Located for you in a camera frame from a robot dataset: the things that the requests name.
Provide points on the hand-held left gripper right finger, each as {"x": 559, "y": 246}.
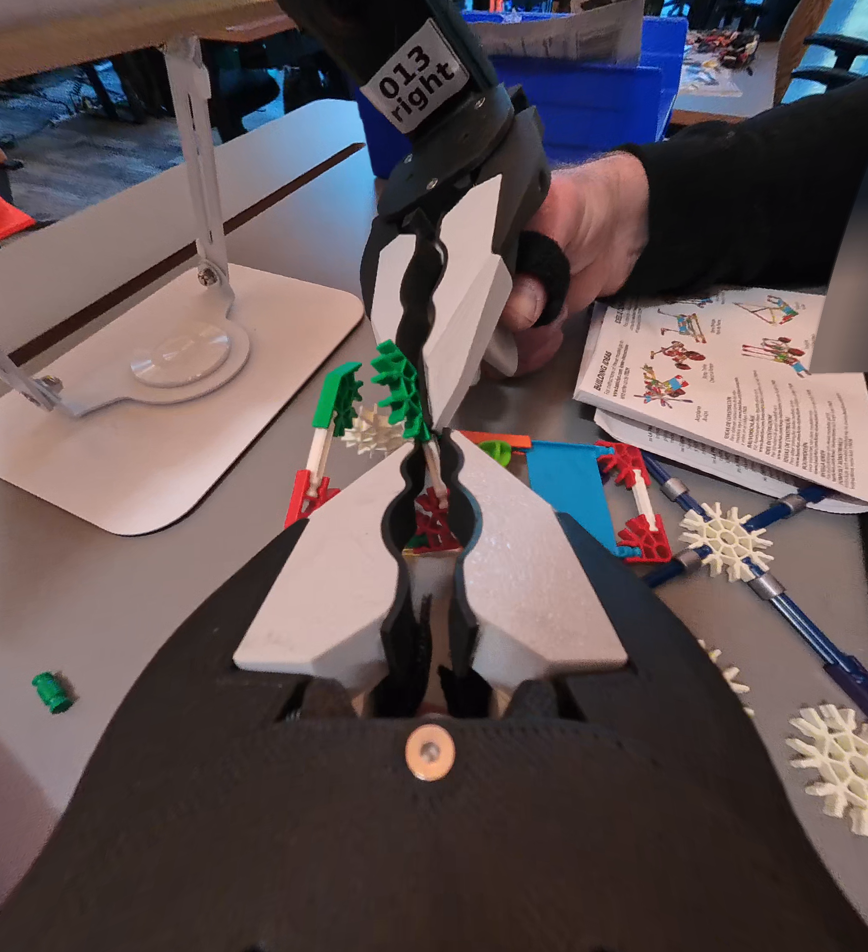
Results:
{"x": 545, "y": 595}

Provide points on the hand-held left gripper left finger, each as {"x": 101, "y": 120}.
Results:
{"x": 315, "y": 595}

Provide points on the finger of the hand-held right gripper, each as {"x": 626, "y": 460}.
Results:
{"x": 471, "y": 297}
{"x": 389, "y": 297}

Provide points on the green toy connector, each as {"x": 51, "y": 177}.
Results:
{"x": 333, "y": 394}
{"x": 400, "y": 387}

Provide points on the colourful toy construction frame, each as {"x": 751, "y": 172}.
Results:
{"x": 564, "y": 483}

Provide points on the person's right forearm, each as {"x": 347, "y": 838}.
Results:
{"x": 738, "y": 201}

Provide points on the person's right hand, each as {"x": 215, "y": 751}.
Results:
{"x": 605, "y": 223}

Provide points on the blue plastic bin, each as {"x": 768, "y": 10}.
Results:
{"x": 590, "y": 111}

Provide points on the blue rod cross toy assembly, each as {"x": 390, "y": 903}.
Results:
{"x": 726, "y": 537}

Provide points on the white instruction leaflet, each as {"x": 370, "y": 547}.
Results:
{"x": 701, "y": 457}

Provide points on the clear round disc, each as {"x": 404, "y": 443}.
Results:
{"x": 181, "y": 361}

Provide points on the heap of colourful toy parts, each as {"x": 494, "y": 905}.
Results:
{"x": 724, "y": 44}

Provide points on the green toy spool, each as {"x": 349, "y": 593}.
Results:
{"x": 51, "y": 692}

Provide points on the colour printed instruction booklet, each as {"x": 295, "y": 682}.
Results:
{"x": 738, "y": 387}

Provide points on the black office chair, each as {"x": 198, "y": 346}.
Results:
{"x": 843, "y": 44}

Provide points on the tan wooden table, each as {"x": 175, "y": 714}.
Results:
{"x": 69, "y": 37}

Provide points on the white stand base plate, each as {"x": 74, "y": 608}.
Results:
{"x": 144, "y": 461}

